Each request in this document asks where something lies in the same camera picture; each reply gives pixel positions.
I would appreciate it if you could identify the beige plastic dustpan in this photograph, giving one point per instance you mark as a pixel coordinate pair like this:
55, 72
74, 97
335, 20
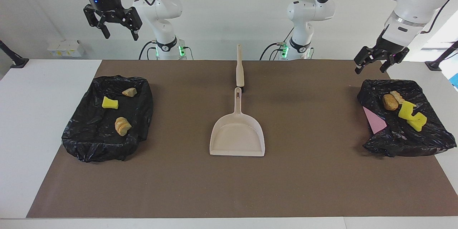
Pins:
238, 136

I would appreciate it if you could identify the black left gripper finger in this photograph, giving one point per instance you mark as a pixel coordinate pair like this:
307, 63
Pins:
395, 59
365, 57

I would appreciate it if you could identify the pale yellow jagged chunk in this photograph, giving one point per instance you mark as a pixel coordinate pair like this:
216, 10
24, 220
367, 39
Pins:
397, 96

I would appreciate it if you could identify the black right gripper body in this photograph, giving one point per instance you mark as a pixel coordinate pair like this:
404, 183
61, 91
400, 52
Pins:
105, 1

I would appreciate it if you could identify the black stand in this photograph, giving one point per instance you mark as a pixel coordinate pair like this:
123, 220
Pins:
434, 65
18, 62

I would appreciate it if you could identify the brown nugget chunk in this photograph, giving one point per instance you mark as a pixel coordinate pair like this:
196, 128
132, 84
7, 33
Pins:
390, 102

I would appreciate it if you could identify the notched yellow sponge piece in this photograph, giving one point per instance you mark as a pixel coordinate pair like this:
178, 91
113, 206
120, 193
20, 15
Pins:
418, 121

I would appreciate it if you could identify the large pale layered chunk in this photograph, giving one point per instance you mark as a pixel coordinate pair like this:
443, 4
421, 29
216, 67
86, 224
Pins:
122, 126

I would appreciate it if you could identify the brown table mat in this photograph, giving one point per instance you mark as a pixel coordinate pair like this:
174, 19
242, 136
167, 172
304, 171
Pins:
250, 186

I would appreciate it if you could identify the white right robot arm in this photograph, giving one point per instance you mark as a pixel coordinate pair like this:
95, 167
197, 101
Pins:
161, 3

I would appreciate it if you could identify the black trash bag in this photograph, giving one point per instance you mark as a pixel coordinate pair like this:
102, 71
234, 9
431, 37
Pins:
400, 139
93, 146

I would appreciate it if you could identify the blue object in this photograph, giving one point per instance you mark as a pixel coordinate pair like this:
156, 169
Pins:
455, 80

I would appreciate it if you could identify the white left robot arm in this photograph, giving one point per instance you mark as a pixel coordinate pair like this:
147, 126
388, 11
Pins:
411, 0

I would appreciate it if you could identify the beige brush black bristles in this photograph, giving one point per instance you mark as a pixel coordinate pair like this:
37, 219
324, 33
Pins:
240, 68

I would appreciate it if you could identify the pink bin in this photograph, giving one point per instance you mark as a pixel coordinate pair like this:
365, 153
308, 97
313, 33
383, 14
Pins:
374, 121

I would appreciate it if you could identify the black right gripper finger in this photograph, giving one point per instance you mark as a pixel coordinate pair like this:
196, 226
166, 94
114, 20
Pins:
134, 21
96, 18

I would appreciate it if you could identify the white cardboard box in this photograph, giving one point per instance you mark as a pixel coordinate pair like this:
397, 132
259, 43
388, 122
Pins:
66, 48

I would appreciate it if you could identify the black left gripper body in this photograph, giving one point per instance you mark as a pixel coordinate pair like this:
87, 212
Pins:
386, 48

